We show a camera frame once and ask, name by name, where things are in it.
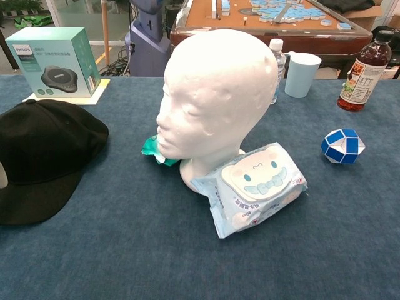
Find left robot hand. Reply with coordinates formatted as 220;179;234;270
0;162;9;189

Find black baseball cap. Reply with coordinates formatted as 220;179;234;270
0;99;109;226

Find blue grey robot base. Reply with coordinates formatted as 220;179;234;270
124;0;173;78

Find white foam mannequin head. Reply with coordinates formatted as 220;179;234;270
156;28;279;191

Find clear water bottle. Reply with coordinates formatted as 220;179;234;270
269;38;287;105

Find dark tea drink bottle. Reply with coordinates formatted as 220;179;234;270
336;30;395;113

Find white flat square board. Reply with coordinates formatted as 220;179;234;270
22;77;111;106

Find teal Philips speaker box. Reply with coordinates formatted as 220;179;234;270
5;27;102;98

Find blue table cloth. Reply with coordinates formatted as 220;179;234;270
0;74;400;300

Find green crumpled plastic packet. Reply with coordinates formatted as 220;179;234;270
140;134;182;168

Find green bags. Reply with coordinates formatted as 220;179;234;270
14;15;54;29

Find wooden pole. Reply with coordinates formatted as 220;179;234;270
101;0;111;66

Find light blue wet wipes pack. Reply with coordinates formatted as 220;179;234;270
190;142;309;240

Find light blue plastic cup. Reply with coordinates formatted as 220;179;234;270
283;51;322;99

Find blue mahjong tile heap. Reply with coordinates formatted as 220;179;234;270
249;0;328;24

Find brown mahjong table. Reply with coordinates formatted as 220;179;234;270
170;0;374;79

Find blue white snake puzzle ball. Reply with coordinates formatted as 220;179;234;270
321;127;366;165

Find black cloth heap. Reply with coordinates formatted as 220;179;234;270
318;0;376;14

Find cardboard box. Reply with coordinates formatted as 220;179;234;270
343;4;385;32

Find white printed carton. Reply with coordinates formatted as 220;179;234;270
379;66;399;81

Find black floor cable bundle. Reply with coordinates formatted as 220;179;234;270
99;46;131;78

